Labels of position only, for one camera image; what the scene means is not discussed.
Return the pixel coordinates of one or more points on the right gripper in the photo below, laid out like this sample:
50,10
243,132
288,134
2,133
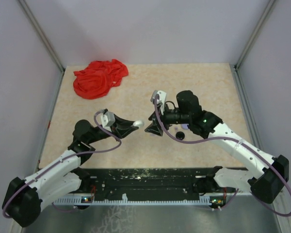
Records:
155,127

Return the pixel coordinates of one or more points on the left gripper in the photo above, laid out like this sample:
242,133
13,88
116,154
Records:
117,127

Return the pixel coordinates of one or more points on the white earbud case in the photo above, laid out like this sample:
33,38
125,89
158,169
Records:
138,123

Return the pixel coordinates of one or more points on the purple earbud case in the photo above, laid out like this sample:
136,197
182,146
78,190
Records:
185,126

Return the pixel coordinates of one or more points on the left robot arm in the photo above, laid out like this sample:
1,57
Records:
26,198

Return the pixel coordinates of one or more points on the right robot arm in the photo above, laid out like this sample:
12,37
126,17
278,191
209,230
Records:
264,175

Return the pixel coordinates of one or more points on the black earbud case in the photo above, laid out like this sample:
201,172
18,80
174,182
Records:
180,135

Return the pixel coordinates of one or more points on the red cloth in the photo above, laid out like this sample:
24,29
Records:
96,80

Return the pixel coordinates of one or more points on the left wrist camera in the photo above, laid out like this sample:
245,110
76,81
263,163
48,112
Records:
107,120

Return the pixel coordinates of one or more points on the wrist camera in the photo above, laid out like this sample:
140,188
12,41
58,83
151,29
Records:
159,97
107,120

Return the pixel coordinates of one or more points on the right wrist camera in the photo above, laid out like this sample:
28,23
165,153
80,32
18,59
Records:
159,97

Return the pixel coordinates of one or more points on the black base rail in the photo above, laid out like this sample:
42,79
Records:
149,184

